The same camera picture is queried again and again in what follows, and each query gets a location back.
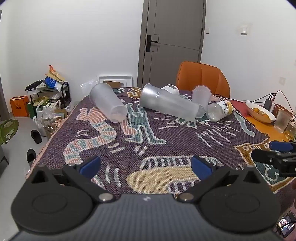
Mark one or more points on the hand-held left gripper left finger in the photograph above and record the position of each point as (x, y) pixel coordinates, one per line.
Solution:
(89, 166)

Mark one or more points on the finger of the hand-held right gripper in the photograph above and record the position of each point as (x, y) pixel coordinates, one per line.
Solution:
(279, 146)
(263, 156)

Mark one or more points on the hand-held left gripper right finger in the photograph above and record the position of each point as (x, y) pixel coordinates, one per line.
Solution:
(201, 168)

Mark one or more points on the clear cup with yellow print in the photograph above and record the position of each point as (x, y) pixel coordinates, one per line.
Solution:
(218, 111)

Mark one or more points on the frosted plastic cup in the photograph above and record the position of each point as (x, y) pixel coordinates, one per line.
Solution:
(108, 102)

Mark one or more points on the large frosted printed cup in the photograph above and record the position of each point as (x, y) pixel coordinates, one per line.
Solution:
(166, 100)

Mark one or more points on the small clear plastic cup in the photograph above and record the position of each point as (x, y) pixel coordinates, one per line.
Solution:
(201, 96)

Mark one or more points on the glass bottle with label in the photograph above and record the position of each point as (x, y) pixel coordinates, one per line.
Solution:
(291, 126)

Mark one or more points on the clear drinking glass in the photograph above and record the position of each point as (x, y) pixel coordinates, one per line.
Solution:
(282, 121)

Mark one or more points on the white bowl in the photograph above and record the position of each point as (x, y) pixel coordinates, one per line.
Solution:
(268, 118)

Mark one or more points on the orange fruit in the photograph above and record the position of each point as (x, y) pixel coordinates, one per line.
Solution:
(263, 114)
(255, 109)

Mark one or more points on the black power adapter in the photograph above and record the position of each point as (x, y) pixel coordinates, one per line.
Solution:
(268, 103)

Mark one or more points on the cardboard box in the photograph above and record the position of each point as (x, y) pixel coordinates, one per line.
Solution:
(49, 131)

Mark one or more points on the printed woven blanket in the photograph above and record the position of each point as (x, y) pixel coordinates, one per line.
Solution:
(161, 132)

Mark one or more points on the red mat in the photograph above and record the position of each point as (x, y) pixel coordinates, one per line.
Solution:
(240, 107)

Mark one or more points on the black slipper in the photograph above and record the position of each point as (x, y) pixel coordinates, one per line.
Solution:
(31, 157)
(36, 136)

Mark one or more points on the smartphone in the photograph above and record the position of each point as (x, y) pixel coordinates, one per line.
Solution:
(286, 226)

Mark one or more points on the white plastic bag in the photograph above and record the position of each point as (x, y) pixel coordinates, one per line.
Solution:
(55, 105)

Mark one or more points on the black storage rack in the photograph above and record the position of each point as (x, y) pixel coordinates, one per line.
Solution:
(66, 92)

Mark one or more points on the clear plastic bag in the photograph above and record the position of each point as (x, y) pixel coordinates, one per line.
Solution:
(89, 85)

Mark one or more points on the green bag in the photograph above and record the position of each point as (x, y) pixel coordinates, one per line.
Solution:
(31, 110)

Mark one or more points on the brown cardboard piece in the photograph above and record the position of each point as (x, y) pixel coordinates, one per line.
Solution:
(112, 83)

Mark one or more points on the green round object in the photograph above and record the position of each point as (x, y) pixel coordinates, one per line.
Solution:
(8, 132)

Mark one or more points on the blue white packet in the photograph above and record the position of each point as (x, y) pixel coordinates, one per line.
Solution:
(51, 82)

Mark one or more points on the orange box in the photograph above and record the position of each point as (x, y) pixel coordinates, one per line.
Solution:
(19, 106)

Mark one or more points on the orange chair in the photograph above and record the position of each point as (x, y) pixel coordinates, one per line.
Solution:
(201, 76)

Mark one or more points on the white tray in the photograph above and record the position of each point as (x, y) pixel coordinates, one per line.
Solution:
(115, 77)

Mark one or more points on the brown paper bag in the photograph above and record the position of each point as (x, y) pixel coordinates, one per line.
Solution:
(54, 73)

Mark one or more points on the grey door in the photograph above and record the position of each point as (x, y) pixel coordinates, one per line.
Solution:
(175, 34)

